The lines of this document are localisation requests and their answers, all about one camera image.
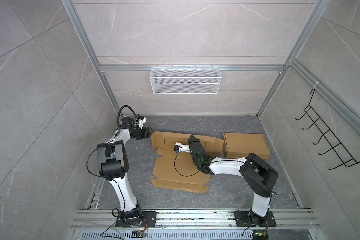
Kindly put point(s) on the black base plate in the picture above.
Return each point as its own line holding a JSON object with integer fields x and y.
{"x": 146, "y": 219}
{"x": 250, "y": 219}

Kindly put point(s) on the brown cardboard box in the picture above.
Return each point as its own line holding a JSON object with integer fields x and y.
{"x": 241, "y": 145}

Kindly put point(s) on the cardboard stack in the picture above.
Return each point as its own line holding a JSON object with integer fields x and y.
{"x": 176, "y": 171}

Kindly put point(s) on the left small circuit board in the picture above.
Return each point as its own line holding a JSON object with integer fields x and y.
{"x": 139, "y": 234}

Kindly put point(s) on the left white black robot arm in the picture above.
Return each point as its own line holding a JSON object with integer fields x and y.
{"x": 114, "y": 166}

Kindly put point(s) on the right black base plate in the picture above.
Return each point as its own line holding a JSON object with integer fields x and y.
{"x": 250, "y": 219}

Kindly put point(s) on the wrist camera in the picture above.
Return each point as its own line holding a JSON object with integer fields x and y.
{"x": 178, "y": 148}
{"x": 140, "y": 121}

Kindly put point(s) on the right small circuit board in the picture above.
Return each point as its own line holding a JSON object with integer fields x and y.
{"x": 260, "y": 235}

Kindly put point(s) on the small circuit board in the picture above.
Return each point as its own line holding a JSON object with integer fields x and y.
{"x": 139, "y": 234}
{"x": 260, "y": 235}

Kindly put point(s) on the white wire mesh basket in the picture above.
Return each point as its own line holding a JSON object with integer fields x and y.
{"x": 186, "y": 80}

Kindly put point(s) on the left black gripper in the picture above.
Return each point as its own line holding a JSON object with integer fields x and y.
{"x": 147, "y": 135}

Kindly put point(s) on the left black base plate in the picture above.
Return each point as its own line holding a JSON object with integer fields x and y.
{"x": 146, "y": 219}

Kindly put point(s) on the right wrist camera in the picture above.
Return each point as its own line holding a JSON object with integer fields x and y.
{"x": 178, "y": 148}

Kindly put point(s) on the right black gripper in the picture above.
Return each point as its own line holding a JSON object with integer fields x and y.
{"x": 196, "y": 141}

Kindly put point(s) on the black wire hook rack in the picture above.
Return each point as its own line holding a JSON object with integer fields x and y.
{"x": 336, "y": 146}

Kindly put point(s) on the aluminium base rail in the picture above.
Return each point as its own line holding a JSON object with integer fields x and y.
{"x": 202, "y": 219}

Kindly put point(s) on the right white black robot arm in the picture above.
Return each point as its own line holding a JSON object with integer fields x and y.
{"x": 259, "y": 175}

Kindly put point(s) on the slotted grey cable duct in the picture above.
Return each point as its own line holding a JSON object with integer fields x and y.
{"x": 169, "y": 235}

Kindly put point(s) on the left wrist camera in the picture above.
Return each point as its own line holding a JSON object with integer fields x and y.
{"x": 140, "y": 121}

